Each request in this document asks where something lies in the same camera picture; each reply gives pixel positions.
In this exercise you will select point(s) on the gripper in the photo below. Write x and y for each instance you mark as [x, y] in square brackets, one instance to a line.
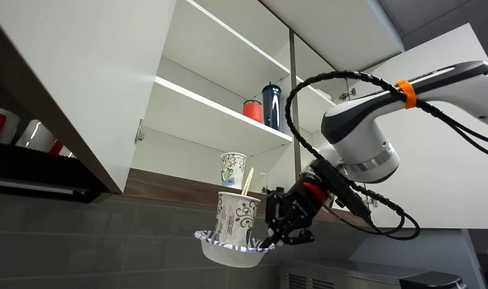
[300, 204]

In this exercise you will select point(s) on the paper bowl with blue rim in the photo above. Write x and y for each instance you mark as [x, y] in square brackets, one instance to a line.
[227, 257]

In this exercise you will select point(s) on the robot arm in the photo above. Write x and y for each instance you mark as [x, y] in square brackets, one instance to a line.
[360, 132]

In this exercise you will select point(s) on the patterned paper cup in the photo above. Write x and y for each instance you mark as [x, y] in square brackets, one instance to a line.
[235, 218]
[232, 168]

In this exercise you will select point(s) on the white cabinet door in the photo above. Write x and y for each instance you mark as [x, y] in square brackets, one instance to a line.
[448, 184]
[87, 72]

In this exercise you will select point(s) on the wooden chopstick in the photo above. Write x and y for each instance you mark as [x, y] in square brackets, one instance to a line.
[250, 182]
[247, 184]

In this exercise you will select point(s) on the stainless steel appliance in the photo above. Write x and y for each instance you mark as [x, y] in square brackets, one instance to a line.
[332, 277]

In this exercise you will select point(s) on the dark blue bottle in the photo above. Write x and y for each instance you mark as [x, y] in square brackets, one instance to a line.
[271, 108]

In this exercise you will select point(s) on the red tumbler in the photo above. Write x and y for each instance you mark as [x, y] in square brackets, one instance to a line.
[252, 112]

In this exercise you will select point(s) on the black appliance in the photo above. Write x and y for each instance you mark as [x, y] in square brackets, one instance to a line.
[432, 281]

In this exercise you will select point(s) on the white and red mug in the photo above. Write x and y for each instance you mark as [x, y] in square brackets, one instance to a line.
[37, 136]
[3, 124]

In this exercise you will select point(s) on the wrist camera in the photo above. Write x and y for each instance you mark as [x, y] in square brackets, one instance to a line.
[340, 188]

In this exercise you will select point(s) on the white wall cabinet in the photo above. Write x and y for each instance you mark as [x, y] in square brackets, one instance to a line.
[211, 116]

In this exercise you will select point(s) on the dark wall shelf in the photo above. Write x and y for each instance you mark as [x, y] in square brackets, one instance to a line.
[35, 168]

